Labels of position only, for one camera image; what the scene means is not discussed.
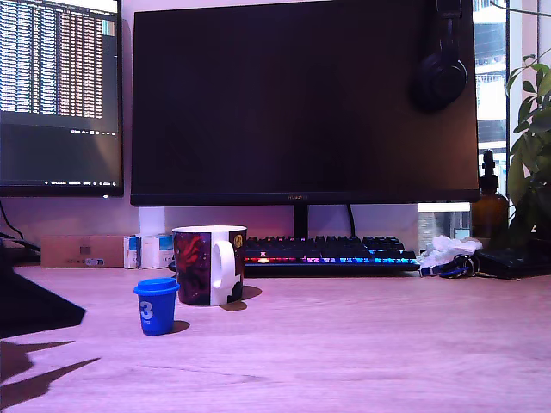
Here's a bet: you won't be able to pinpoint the blue coffee capsule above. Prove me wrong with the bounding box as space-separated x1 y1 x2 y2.
133 277 181 337

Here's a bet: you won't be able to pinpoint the black flat stand base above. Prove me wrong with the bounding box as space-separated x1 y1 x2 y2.
11 249 42 267

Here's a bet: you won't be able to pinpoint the brown cardboard box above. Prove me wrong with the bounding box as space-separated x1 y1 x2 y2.
40 235 126 269

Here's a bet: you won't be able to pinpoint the small white blue box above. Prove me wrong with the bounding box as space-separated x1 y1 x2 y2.
123 235 142 270
139 235 159 270
157 234 176 269

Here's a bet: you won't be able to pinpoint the white rectangular block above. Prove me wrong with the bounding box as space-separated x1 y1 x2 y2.
138 206 167 237

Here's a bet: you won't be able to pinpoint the black monitor showing text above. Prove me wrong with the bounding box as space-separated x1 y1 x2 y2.
0 0 125 199

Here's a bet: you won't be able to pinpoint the black backlit keyboard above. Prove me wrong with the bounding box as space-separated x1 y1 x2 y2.
243 234 422 277

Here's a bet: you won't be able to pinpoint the large black computer monitor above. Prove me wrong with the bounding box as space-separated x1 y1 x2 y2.
129 0 481 240

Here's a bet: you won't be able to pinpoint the crumpled white tissue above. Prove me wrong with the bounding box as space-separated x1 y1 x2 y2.
416 235 484 268

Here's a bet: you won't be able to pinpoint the amber pump bottle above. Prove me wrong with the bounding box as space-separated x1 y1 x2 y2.
471 149 510 240

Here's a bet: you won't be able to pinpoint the black over-ear headphones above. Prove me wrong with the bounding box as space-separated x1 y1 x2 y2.
407 0 469 115

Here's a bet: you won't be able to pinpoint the black wallet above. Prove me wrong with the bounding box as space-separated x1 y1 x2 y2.
473 247 551 280

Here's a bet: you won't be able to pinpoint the green leafy plant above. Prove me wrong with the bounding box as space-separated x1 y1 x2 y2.
490 0 551 246

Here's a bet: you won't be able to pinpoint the thick black cable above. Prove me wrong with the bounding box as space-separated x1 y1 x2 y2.
0 231 42 256

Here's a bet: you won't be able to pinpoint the thin black cable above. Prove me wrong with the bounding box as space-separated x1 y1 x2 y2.
0 200 25 241

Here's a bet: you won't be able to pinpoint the printed mug with white handle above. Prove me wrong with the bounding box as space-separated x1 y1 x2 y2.
171 225 248 307

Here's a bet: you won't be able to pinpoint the keys with blue strap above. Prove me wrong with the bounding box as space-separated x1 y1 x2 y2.
419 253 482 280

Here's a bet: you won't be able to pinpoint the black window frame bar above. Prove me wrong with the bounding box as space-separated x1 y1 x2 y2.
503 0 512 203

